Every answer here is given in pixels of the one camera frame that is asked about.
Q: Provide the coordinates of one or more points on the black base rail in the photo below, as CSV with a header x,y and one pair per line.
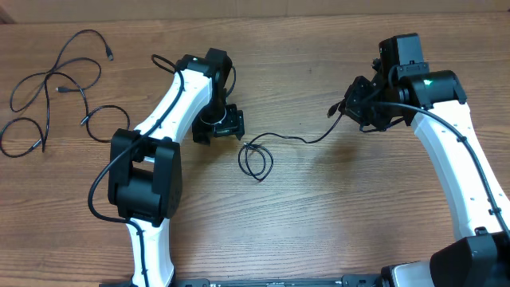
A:
x,y
350,280

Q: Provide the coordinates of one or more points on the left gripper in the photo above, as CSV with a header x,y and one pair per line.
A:
x,y
234,124

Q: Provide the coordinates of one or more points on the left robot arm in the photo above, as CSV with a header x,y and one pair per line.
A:
x,y
145,170

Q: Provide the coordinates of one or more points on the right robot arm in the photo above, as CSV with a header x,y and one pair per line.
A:
x,y
434,104

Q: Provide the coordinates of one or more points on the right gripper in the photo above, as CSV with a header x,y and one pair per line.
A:
x,y
358,88

